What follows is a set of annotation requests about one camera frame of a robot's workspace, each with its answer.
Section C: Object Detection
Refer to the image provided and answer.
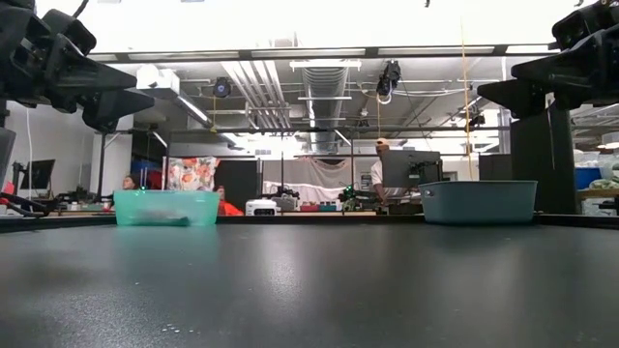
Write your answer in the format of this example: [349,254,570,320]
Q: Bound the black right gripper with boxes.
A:
[477,0,619,120]

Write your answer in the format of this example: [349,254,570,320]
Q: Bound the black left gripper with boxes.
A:
[0,0,156,134]

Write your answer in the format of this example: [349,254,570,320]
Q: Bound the white ceiling unit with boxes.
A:
[135,65,181,93]

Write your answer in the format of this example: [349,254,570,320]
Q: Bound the black partition panel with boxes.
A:
[510,94,579,214]

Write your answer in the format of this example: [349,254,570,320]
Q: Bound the blue storage tub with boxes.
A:
[574,166,604,190]

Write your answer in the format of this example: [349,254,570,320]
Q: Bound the dark computer monitor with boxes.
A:
[21,159,56,190]
[380,149,442,192]

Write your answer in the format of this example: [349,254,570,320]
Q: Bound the floral cloth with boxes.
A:
[164,156,221,192]

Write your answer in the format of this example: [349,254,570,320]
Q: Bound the teal plastic bin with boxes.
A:
[113,188,221,227]

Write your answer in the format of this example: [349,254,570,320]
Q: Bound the blue-grey plastic bin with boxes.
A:
[418,179,539,224]

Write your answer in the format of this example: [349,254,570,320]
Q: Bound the black overhead light frame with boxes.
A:
[86,43,555,64]

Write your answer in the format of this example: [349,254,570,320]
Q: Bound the yellow hanging cord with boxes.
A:
[458,18,474,181]

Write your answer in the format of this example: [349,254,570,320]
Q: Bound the black ceiling camera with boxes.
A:
[212,76,232,99]

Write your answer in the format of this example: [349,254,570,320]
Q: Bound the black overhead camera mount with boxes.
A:
[375,60,402,105]

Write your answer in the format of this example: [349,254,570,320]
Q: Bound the silver ventilation duct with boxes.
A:
[302,66,349,151]

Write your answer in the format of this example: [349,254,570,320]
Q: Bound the black table frame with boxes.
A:
[0,212,619,229]

